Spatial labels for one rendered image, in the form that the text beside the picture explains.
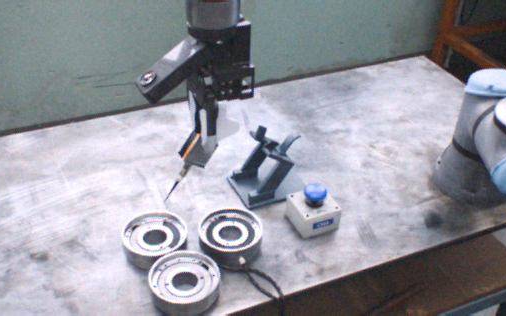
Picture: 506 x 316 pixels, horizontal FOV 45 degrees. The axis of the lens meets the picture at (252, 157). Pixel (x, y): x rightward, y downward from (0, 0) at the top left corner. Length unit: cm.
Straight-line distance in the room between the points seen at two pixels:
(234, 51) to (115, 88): 181
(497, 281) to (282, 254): 58
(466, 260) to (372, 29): 185
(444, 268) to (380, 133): 33
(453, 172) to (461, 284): 31
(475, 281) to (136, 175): 75
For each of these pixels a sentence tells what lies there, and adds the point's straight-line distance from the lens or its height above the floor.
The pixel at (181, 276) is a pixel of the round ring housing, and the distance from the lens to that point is 96.
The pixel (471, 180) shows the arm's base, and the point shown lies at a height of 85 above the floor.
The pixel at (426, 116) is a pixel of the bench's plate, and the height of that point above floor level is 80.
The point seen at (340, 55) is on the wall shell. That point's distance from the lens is 308.
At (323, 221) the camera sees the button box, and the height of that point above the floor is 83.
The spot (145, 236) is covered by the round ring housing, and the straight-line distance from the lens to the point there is 102.
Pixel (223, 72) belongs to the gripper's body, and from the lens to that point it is 87.
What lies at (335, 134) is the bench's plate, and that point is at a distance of 131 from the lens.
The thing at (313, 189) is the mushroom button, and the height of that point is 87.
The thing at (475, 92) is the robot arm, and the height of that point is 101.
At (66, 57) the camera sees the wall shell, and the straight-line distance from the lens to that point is 256.
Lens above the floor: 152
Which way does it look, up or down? 36 degrees down
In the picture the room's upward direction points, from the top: 3 degrees clockwise
